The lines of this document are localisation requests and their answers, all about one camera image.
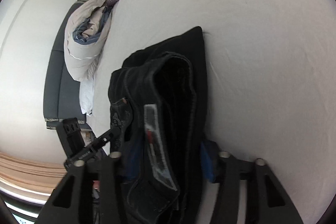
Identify black denim pants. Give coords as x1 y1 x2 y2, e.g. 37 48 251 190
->
108 26 208 223

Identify person's left hand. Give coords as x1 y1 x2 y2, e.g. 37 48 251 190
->
93 180 100 192

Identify dark grey headboard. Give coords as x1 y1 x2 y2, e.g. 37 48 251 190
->
43 0 91 131

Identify white pillow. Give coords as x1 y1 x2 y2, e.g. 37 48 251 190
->
79 76 95 116

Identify folded grey duvet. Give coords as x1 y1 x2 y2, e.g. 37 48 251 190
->
64 0 112 82

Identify white bed mattress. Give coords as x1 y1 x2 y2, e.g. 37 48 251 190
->
88 0 335 223

